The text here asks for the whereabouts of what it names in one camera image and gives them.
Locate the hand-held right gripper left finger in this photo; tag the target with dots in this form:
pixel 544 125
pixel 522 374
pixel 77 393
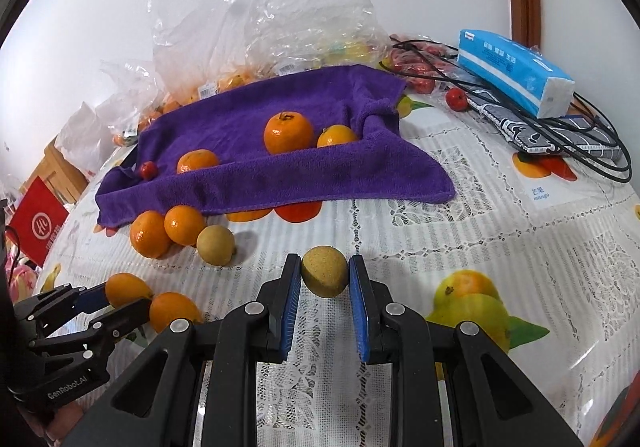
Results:
pixel 290 317

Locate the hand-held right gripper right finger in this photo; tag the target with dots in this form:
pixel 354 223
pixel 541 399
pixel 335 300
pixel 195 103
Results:
pixel 359 317

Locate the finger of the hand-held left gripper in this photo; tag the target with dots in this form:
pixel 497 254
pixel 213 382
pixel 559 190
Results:
pixel 125 319
pixel 90 299

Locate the small yellow-green fruit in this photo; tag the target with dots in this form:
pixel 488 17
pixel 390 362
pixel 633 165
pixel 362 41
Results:
pixel 215 245
pixel 324 272

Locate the small red fruit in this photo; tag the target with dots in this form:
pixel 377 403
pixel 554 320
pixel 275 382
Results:
pixel 148 170
pixel 456 99

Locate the large orange with stem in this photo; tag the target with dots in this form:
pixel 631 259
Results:
pixel 288 134

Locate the purple towel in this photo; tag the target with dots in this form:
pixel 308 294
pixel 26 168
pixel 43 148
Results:
pixel 300 97

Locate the person's left hand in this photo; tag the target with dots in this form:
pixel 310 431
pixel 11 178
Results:
pixel 62 419

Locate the red paper bag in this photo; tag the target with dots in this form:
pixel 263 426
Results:
pixel 37 222

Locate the wooden chair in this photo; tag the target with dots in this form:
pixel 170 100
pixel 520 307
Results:
pixel 57 167

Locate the white plastic bag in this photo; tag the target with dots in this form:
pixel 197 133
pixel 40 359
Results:
pixel 82 137

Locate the clear bag of small oranges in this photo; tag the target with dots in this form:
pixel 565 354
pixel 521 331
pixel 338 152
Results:
pixel 135 97

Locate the bag of red fruit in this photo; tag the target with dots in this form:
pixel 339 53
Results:
pixel 420 62

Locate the checkered grey pouch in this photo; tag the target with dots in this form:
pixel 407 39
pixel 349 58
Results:
pixel 565 137

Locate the blue tissue pack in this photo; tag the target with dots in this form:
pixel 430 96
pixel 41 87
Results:
pixel 510 67

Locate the clear bag of yellow fruit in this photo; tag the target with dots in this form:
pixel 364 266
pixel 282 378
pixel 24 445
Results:
pixel 320 17

